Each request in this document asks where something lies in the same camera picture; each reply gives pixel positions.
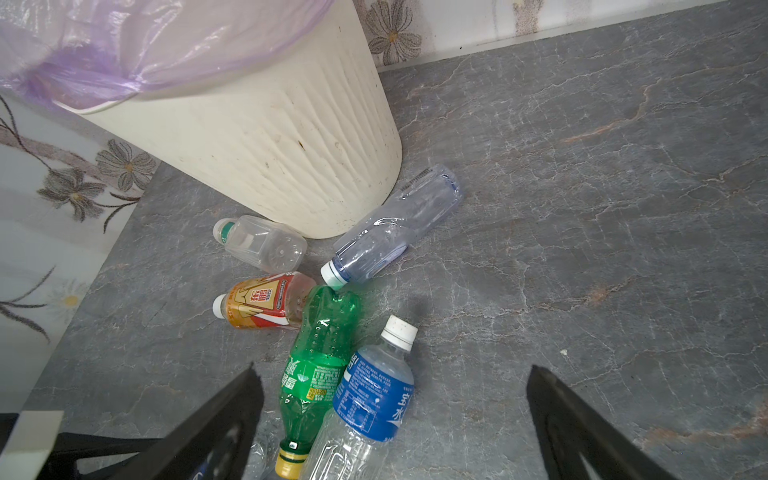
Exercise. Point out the clear bottle dark blue label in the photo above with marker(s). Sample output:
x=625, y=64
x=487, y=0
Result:
x=368, y=408

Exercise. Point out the pink plastic bin liner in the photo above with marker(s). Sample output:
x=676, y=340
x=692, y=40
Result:
x=86, y=53

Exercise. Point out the clear bluish bottle near bin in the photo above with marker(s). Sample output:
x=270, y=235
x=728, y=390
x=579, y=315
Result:
x=385, y=233

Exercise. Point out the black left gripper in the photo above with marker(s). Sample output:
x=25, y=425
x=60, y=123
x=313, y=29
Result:
x=70, y=448

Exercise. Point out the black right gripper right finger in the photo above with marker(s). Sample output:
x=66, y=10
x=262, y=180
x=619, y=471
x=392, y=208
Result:
x=572, y=435

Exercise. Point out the cream ribbed waste bin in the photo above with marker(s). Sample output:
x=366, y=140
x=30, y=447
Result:
x=307, y=139

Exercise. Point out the green bottle yellow cap centre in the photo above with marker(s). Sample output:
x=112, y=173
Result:
x=313, y=372

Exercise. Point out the clear bottle green neck band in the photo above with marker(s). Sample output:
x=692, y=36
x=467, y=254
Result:
x=271, y=247

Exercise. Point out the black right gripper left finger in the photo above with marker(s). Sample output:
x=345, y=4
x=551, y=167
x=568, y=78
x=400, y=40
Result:
x=213, y=443

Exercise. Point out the yellow red tea bottle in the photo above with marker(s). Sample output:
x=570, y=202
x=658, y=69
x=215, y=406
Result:
x=270, y=302

